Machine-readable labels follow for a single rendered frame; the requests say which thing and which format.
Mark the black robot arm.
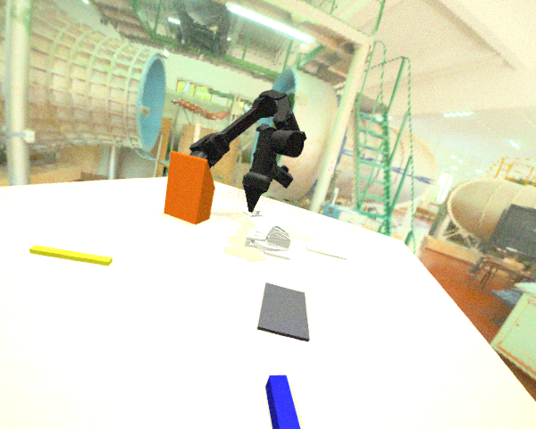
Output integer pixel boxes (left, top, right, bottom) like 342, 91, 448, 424
189, 89, 306, 188

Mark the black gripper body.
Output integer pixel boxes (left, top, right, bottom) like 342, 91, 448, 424
242, 149, 277, 189

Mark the yellow flat bar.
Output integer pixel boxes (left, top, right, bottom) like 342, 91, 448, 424
29, 245, 113, 266

